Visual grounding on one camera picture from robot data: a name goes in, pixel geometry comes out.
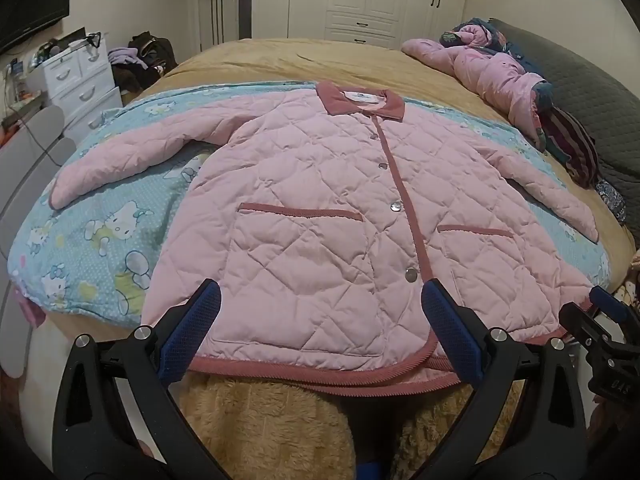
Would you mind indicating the black backpack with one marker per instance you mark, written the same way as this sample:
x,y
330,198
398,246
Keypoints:
x,y
155,52

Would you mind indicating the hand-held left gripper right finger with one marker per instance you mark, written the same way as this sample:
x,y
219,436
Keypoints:
x,y
450,330

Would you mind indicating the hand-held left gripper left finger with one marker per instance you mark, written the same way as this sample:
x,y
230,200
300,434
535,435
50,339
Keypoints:
x,y
192,330

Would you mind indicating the white drawer cabinet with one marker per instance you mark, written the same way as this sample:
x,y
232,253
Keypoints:
x,y
80,90

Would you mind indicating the pink floral quilt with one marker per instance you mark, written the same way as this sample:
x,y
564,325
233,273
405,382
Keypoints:
x,y
495,75

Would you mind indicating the tan bed blanket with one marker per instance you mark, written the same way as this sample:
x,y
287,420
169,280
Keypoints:
x,y
300,60

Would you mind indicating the room door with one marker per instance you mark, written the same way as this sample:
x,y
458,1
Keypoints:
x,y
227,20

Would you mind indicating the lilac clothing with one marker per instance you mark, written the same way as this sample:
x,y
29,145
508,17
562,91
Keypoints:
x,y
125,55

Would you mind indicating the blue cartoon cat bedsheet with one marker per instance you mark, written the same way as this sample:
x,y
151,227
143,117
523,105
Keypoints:
x,y
100,220

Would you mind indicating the black television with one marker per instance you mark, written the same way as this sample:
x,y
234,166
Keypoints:
x,y
30,5

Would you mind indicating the white wardrobe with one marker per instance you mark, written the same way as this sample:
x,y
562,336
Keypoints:
x,y
350,0

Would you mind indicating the pink quilted jacket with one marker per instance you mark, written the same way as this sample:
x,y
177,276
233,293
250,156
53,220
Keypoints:
x,y
310,210

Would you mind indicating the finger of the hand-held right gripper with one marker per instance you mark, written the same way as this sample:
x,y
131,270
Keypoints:
x,y
580,322
610,306

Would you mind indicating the dark patterned cloth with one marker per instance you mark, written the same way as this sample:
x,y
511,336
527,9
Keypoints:
x,y
611,200

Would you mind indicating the grey rounded chair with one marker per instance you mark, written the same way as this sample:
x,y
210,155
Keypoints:
x,y
30,125

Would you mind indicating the purple striped pillow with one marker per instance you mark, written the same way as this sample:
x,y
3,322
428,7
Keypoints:
x,y
575,145

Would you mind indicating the grey quilted headboard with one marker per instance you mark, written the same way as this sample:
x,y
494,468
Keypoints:
x,y
590,90

